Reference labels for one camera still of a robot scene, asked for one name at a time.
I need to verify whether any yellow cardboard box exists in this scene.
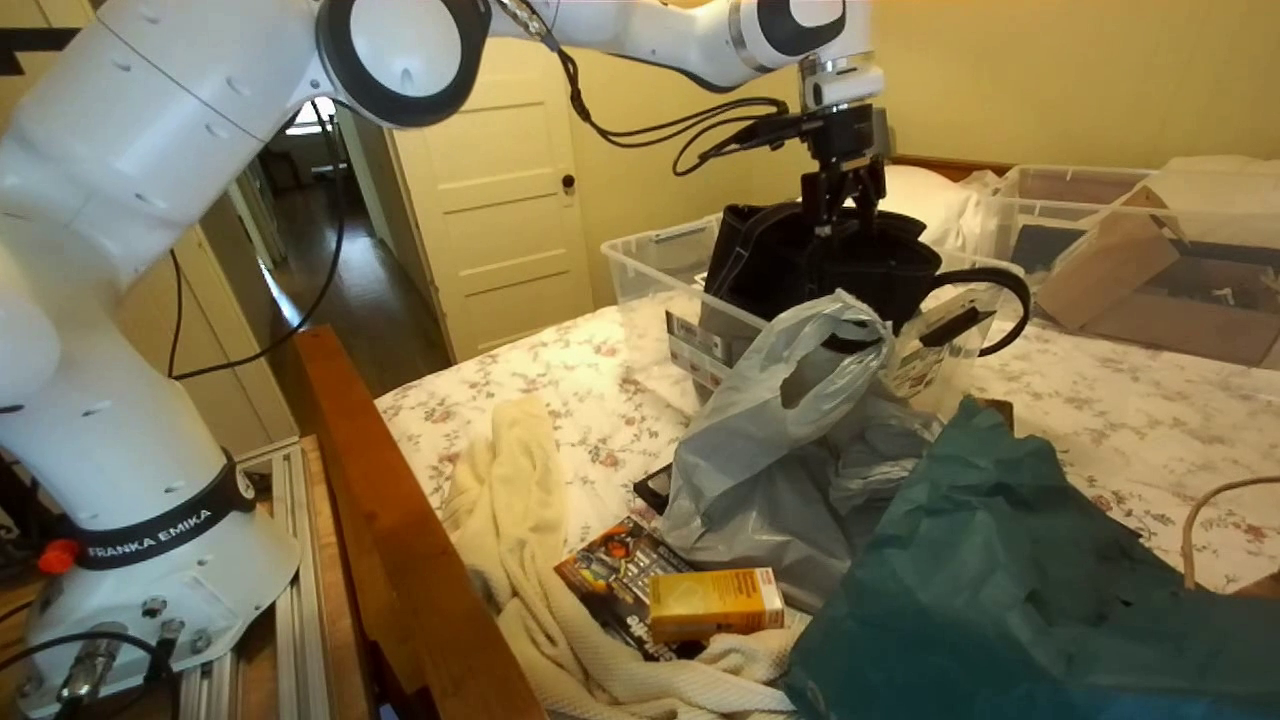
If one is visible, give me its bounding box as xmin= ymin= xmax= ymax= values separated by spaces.
xmin=645 ymin=563 xmax=793 ymax=651

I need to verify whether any clear plastic storage bin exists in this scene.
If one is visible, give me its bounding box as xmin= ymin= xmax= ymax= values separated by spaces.
xmin=598 ymin=213 xmax=937 ymax=409

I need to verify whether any beige cable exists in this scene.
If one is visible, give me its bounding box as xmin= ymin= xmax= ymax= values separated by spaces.
xmin=1179 ymin=471 xmax=1280 ymax=595

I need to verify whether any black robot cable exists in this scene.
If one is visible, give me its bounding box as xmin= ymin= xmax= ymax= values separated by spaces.
xmin=166 ymin=0 xmax=807 ymax=388

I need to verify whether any wooden headboard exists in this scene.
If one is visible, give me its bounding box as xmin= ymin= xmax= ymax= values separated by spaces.
xmin=889 ymin=154 xmax=1019 ymax=185

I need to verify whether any grey plastic shopping bag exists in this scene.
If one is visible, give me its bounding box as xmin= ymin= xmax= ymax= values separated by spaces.
xmin=656 ymin=290 xmax=970 ymax=613

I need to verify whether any cream panelled door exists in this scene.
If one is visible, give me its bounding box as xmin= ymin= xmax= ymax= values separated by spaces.
xmin=379 ymin=37 xmax=602 ymax=365

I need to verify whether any brown cardboard box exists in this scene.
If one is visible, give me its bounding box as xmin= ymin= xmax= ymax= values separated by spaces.
xmin=1037 ymin=204 xmax=1280 ymax=374

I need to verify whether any large clear storage bin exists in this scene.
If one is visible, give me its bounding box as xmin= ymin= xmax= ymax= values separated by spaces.
xmin=989 ymin=161 xmax=1280 ymax=374

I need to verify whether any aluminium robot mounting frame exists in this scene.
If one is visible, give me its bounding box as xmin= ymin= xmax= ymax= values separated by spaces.
xmin=0 ymin=435 xmax=379 ymax=720

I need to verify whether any bright hallway window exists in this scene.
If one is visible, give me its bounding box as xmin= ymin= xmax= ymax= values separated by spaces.
xmin=285 ymin=92 xmax=339 ymax=139

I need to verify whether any cream towel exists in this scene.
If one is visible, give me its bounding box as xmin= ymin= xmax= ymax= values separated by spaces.
xmin=443 ymin=396 xmax=811 ymax=720

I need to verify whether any wooden bed footboard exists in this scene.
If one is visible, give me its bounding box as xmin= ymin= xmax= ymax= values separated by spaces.
xmin=272 ymin=319 xmax=545 ymax=720

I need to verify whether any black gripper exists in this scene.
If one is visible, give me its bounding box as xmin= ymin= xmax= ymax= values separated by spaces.
xmin=799 ymin=106 xmax=896 ymax=243

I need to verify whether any white pillow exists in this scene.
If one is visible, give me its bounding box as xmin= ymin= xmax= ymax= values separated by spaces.
xmin=878 ymin=161 xmax=992 ymax=260

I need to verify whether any colourful printed packet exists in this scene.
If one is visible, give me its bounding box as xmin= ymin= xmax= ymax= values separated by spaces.
xmin=553 ymin=516 xmax=711 ymax=661

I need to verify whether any small black flat bar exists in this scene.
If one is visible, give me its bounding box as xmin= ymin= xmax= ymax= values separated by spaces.
xmin=915 ymin=306 xmax=995 ymax=358

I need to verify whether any floral bed sheet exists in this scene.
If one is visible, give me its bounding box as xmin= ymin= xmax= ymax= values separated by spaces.
xmin=371 ymin=292 xmax=1280 ymax=632

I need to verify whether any white plastic cover sheet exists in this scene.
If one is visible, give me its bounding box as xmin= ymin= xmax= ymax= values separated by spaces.
xmin=1140 ymin=154 xmax=1280 ymax=251

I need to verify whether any teal fabric cloth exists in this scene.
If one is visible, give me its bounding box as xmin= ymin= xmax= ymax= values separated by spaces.
xmin=778 ymin=396 xmax=1280 ymax=720

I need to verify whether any black bag with white stitching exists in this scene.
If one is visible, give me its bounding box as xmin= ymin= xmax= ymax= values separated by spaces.
xmin=700 ymin=196 xmax=1037 ymax=361

